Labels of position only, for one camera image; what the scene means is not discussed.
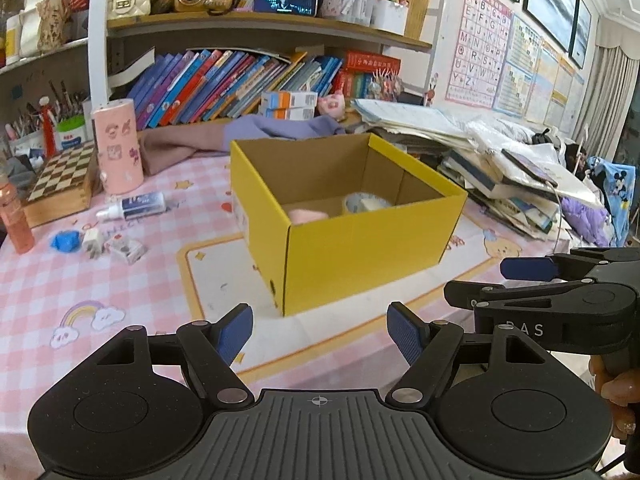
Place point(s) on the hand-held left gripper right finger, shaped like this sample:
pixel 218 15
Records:
pixel 405 335

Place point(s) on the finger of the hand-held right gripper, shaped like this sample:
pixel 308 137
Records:
pixel 465 294
pixel 527 268

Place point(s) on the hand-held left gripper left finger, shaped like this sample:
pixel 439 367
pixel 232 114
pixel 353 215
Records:
pixel 232 332

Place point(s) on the yellow cardboard box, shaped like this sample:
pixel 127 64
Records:
pixel 350 255

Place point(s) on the small white packet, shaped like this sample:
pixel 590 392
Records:
pixel 125 251

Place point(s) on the pink knitted glove with face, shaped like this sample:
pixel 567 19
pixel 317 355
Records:
pixel 307 216

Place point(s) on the yellow tape roll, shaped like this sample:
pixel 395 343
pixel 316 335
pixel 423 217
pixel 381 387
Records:
pixel 352 202

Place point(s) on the white and blue spray bottle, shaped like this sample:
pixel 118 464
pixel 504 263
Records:
pixel 140 206

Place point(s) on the small white charger plug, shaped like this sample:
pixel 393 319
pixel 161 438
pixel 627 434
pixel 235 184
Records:
pixel 93 242

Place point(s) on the pink cylinder container with stickers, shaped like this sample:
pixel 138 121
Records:
pixel 119 150

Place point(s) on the person's right hand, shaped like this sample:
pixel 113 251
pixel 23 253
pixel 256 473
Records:
pixel 625 405

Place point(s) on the white desk mat yellow border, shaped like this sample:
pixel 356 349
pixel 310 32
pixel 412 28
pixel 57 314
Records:
pixel 215 280

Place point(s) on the pink checked tablecloth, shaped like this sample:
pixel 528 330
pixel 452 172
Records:
pixel 150 285

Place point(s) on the blue cartoon printed cloth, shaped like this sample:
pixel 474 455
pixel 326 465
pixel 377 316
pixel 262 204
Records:
pixel 610 195

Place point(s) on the pile of papers and books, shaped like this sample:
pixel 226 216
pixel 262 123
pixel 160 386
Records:
pixel 480 160

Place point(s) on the pink and purple cloth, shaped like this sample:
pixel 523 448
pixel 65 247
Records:
pixel 200 142

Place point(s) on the beige curtain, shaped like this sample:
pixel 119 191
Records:
pixel 617 90

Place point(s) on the colourful spiky pencil holder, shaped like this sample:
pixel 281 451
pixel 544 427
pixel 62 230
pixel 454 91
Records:
pixel 386 86

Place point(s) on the orange and white carton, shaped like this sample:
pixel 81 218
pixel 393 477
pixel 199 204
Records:
pixel 290 100
pixel 287 114

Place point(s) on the pink pig plush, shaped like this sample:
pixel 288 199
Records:
pixel 332 106

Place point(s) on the wooden chessboard box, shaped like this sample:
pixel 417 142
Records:
pixel 60 175

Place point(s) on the pink glitter pump bottle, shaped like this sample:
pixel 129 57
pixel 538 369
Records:
pixel 17 220

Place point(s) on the row of colourful books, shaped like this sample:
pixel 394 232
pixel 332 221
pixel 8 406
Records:
pixel 215 85

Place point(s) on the red thick dictionary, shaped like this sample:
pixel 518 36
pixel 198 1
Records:
pixel 370 62

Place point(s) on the white and green pen cup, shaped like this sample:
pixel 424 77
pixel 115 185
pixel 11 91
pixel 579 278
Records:
pixel 71 135

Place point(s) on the grey cloth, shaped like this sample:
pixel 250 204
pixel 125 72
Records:
pixel 22 170

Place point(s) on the red doll pen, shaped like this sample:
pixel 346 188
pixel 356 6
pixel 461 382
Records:
pixel 48 130

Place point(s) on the white brush cup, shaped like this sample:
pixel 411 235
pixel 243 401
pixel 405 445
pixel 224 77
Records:
pixel 25 144

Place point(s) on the white desk organizer with pens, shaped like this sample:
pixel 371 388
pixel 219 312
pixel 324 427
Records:
pixel 380 15

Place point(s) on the white wooden bookshelf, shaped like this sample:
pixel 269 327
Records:
pixel 97 35

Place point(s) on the black smartphone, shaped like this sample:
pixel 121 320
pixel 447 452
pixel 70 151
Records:
pixel 286 1

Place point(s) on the beige carved figurine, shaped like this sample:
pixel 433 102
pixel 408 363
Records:
pixel 51 17

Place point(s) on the white bottle yellow label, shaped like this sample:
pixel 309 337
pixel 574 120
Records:
pixel 13 37

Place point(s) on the blue wall chart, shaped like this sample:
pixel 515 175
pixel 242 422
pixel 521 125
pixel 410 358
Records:
pixel 540 75

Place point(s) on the cartoon wall sticker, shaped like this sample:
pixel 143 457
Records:
pixel 433 90

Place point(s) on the alphabet wall poster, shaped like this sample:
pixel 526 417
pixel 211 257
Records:
pixel 480 45

